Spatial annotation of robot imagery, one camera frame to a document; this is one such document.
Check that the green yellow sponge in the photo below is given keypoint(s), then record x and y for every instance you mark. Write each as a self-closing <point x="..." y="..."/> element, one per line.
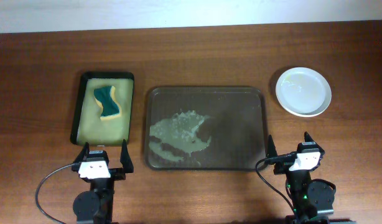
<point x="106" y="100"/>

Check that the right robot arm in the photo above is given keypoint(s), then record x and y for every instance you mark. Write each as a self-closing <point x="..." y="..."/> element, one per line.
<point x="312" y="199"/>

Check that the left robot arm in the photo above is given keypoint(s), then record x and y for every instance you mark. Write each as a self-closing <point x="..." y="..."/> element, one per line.
<point x="96" y="204"/>

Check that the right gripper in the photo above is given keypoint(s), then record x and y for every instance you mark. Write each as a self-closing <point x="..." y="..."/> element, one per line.
<point x="282" y="167"/>

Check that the pale green plate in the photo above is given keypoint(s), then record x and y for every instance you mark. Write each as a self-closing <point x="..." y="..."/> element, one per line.
<point x="303" y="92"/>

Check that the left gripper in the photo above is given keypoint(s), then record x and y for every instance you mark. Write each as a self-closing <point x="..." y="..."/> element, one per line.
<point x="119" y="175"/>

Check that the black sponge tray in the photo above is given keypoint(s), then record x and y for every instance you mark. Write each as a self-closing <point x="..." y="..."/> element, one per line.
<point x="86" y="125"/>

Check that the brown serving tray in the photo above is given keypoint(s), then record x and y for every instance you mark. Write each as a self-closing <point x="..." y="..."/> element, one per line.
<point x="205" y="128"/>

